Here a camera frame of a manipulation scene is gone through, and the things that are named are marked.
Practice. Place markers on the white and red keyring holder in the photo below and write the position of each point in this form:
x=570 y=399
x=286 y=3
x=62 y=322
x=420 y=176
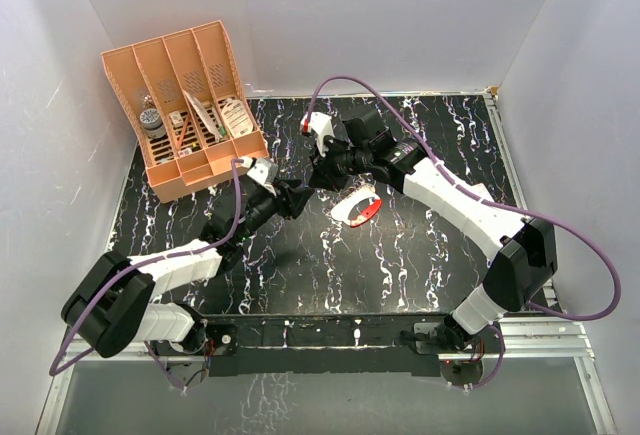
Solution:
x=358 y=208

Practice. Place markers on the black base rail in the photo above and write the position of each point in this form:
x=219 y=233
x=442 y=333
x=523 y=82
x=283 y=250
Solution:
x=423 y=345

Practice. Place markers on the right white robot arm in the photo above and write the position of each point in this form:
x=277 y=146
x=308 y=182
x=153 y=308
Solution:
x=521 y=250

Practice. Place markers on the small white cardboard box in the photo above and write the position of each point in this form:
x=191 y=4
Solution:
x=477 y=192

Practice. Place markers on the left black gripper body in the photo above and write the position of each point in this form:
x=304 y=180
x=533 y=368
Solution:
x=284 y=192

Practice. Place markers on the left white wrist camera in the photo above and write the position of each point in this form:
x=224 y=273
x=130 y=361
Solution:
x=262 y=171

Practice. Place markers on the orange pencil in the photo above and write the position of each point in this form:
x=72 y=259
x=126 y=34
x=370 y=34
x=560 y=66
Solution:
x=183 y=132

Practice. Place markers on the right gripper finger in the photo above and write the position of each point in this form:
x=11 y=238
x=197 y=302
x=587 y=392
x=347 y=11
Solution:
x=337 y=183
x=318 y=178

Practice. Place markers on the small white label box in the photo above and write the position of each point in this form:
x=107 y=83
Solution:
x=176 y=119

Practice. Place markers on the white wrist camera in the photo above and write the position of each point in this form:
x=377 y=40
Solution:
x=262 y=171
x=319 y=126

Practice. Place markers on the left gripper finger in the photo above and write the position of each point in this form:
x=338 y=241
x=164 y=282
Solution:
x=291 y=214
x=301 y=195

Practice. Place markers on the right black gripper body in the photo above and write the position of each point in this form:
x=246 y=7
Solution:
x=348 y=161

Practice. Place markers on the grey round tin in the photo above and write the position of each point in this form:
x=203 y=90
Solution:
x=151 y=122

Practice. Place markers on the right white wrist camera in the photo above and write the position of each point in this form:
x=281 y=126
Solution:
x=319 y=126

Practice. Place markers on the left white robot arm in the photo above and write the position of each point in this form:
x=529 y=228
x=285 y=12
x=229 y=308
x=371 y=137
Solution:
x=119 y=300

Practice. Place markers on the white envelope card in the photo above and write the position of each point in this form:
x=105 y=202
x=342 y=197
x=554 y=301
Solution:
x=210 y=123

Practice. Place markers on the white labelled packet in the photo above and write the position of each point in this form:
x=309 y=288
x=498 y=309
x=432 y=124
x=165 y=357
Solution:
x=236 y=117

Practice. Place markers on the orange plastic desk organizer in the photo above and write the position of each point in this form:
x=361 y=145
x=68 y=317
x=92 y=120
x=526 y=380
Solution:
x=154 y=74

